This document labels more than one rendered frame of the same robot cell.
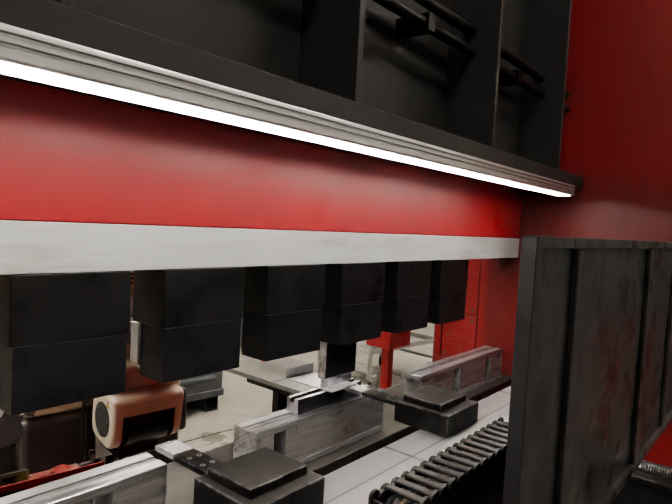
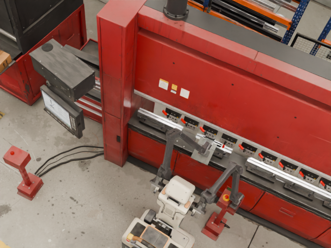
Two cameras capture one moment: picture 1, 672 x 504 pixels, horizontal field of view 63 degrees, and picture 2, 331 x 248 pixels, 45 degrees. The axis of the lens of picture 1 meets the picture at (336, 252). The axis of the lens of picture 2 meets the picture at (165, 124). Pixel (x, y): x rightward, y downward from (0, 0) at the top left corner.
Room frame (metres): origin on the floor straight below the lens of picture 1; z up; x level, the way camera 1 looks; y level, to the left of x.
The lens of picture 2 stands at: (2.43, 1.80, 4.40)
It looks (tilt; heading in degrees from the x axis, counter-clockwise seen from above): 56 degrees down; 247
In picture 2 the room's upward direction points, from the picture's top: 11 degrees clockwise
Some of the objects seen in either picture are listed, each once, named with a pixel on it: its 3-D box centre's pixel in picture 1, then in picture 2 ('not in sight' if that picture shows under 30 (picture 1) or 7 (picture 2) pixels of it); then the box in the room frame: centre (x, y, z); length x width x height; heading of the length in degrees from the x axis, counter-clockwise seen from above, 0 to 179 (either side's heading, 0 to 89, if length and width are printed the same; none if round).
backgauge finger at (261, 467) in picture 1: (221, 467); not in sight; (0.72, 0.14, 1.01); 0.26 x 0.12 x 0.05; 50
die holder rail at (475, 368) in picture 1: (456, 375); (159, 121); (1.57, -0.37, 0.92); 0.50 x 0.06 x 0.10; 140
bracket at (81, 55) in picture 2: not in sight; (78, 63); (2.33, -0.64, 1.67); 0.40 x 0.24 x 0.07; 140
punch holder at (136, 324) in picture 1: (189, 317); (248, 146); (0.86, 0.23, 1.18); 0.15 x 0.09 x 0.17; 140
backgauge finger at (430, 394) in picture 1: (402, 398); not in sight; (1.05, -0.14, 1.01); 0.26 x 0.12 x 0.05; 50
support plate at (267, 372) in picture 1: (286, 372); (204, 150); (1.25, 0.10, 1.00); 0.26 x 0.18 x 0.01; 50
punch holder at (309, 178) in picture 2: not in sight; (309, 172); (0.40, 0.61, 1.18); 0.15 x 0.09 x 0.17; 140
